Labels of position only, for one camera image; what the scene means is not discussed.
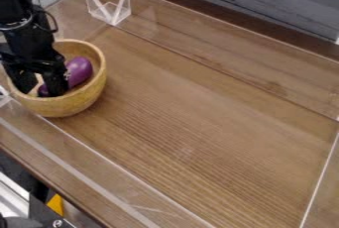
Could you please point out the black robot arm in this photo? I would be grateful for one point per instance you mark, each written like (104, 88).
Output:
(24, 10)

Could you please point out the clear acrylic tray wall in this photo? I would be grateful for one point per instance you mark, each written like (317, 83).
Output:
(100, 187)

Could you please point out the clear acrylic corner bracket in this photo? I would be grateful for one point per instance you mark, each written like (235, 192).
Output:
(109, 12)

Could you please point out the brown wooden bowl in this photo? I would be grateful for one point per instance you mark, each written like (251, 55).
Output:
(77, 99)

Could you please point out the purple toy eggplant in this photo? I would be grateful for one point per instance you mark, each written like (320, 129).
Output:
(79, 72)

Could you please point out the yellow black device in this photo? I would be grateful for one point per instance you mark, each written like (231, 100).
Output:
(52, 212)

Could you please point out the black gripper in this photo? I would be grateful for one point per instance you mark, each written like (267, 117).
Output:
(28, 53)

